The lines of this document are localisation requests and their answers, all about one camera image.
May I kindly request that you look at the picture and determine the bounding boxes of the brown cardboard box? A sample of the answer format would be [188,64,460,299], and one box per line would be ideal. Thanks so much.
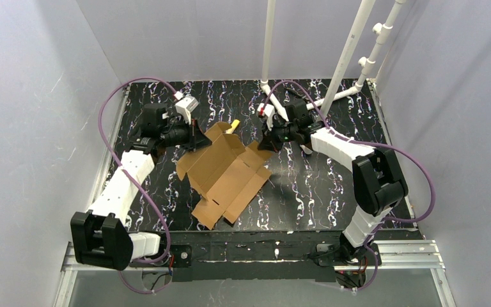
[176,122,274,230]

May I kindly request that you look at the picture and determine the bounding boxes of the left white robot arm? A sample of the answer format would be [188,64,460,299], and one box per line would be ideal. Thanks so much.
[70,96,212,271]

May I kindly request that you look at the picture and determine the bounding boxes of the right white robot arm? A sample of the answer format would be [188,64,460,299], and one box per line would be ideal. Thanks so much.
[257,101,409,266]

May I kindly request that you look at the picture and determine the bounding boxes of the yellow white marker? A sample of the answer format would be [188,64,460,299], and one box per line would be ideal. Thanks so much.
[225,120,240,134]

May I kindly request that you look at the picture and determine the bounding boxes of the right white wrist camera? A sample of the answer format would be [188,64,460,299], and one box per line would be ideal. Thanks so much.
[257,103,276,130]

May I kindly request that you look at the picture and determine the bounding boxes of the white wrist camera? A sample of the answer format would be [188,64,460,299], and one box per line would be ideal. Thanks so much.
[257,103,276,130]
[174,91,199,125]

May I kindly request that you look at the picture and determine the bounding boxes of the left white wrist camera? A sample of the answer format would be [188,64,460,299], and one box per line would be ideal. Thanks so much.
[174,91,199,125]

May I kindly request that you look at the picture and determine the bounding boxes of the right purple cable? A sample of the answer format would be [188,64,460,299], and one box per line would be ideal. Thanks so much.
[267,80,437,293]

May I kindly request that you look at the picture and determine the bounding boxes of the purple cable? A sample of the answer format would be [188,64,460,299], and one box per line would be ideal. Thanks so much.
[267,80,437,293]
[98,77,178,295]

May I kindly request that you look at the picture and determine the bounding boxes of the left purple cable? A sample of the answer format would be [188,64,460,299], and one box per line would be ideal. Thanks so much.
[98,77,178,295]

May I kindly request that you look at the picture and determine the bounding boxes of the white PVC pipe frame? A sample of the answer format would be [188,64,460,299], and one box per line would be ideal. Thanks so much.
[260,0,407,154]

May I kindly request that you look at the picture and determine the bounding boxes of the aluminium base frame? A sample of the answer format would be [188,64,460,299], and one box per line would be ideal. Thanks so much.
[68,81,442,306]

